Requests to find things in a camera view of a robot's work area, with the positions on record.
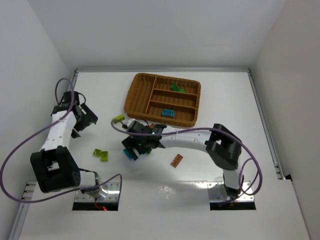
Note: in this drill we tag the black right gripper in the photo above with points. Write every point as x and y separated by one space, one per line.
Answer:
132 147

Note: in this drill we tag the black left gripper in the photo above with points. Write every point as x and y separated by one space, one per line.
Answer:
88 117

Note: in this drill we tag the cyan long lego brick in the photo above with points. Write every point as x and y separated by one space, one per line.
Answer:
128 155

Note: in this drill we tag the cyan patterned round lego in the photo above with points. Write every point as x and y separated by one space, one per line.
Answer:
168 113

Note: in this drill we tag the dark green lego block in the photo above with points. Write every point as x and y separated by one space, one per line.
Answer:
174 87

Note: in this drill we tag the green lego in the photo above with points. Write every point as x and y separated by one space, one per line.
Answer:
181 90

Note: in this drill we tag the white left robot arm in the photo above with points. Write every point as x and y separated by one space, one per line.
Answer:
54 167

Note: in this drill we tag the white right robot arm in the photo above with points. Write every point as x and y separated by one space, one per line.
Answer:
223 147

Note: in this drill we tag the green shiny lego brick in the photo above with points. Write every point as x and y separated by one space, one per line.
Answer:
149 151

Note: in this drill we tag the lime long lego brick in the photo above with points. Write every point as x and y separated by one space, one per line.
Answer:
119 118

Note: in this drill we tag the lime lego brick right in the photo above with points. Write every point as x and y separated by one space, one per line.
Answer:
104 156

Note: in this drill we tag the brown lego brick lone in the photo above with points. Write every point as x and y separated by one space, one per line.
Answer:
177 159

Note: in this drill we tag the brown wicker divided basket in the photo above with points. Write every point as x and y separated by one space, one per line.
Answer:
149 94

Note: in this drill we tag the lime lego brick left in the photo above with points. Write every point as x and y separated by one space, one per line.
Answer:
97 152

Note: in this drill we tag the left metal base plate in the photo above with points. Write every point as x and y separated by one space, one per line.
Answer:
107 193

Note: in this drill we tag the metal base plate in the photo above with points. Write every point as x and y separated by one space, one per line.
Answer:
107 193
218 194

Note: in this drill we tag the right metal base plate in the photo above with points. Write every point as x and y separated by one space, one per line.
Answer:
218 194

